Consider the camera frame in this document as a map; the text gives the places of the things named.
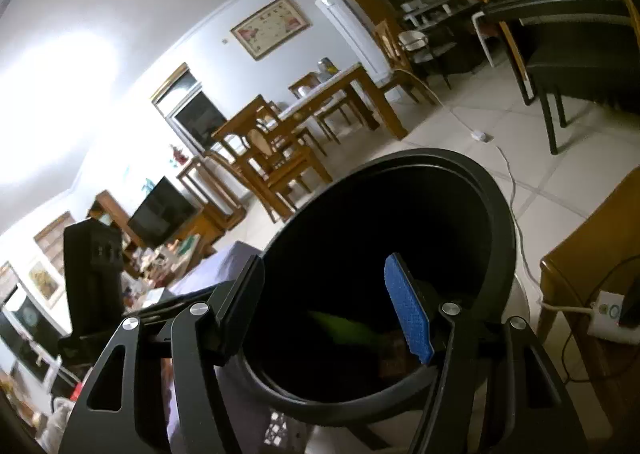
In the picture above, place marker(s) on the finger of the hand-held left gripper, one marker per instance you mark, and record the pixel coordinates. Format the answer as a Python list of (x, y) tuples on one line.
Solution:
[(160, 304)]

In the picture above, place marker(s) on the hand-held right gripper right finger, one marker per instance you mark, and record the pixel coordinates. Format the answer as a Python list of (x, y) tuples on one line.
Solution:
[(407, 306)]

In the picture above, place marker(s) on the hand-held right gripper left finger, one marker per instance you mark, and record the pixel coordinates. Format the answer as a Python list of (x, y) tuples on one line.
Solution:
[(240, 314)]

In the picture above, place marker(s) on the black round trash bin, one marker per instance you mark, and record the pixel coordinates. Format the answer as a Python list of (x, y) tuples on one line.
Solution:
[(450, 173)]

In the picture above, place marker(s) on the wooden coffee table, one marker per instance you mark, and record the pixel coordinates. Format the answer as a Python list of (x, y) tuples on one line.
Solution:
[(165, 259)]

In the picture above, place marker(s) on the wooden framed window blind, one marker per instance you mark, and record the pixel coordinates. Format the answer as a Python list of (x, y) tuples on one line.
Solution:
[(55, 234)]

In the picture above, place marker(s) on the green wrapper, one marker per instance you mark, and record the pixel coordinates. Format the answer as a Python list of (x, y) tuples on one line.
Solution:
[(345, 326)]

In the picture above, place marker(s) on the wooden shelf unit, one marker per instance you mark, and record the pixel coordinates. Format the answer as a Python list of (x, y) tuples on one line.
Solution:
[(107, 209)]

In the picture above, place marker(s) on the wooden television cabinet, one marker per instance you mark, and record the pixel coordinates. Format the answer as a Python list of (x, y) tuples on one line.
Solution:
[(200, 234)]

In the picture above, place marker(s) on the black television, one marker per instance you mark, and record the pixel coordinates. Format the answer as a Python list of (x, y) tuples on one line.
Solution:
[(160, 214)]

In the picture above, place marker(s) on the square wooden stand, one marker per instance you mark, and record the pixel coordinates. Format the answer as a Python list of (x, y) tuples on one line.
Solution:
[(215, 189)]

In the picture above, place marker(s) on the wooden chair oval cane back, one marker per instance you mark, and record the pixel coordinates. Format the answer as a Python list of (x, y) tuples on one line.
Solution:
[(260, 138)]

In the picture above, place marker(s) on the white floor power strip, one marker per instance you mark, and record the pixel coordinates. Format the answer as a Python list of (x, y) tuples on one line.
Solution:
[(481, 136)]

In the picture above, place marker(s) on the wooden framed glass door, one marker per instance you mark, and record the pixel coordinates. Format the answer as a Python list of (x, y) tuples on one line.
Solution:
[(192, 108)]

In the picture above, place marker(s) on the white power strip with light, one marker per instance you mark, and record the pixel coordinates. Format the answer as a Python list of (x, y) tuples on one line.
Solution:
[(607, 314)]

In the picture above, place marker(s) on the wooden side table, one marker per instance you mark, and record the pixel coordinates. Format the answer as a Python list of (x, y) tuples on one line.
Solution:
[(600, 229)]

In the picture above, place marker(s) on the black power adapter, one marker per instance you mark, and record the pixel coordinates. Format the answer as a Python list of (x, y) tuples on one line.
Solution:
[(631, 309)]

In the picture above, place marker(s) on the wooden dining table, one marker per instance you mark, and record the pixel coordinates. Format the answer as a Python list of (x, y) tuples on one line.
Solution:
[(340, 79)]

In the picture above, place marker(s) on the jar with yellow label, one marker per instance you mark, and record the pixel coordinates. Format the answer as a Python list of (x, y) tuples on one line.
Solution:
[(327, 67)]

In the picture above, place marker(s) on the white seat armchair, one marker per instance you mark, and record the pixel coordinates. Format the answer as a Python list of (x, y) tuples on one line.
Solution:
[(420, 46)]

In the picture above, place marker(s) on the white standing air conditioner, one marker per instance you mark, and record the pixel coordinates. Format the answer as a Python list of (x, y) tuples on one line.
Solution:
[(345, 28)]

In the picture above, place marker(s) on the white plastic stool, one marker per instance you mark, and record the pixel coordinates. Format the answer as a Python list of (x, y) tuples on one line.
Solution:
[(482, 28)]

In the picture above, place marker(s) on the black piano bench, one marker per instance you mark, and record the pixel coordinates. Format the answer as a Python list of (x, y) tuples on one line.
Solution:
[(575, 68)]

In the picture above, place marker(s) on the dark desk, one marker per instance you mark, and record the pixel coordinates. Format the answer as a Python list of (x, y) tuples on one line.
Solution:
[(440, 13)]

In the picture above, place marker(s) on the red wall decoration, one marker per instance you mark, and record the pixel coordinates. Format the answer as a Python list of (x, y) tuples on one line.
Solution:
[(176, 153)]

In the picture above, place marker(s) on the framed wall picture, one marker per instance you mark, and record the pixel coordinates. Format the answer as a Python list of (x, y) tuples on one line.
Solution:
[(270, 28)]

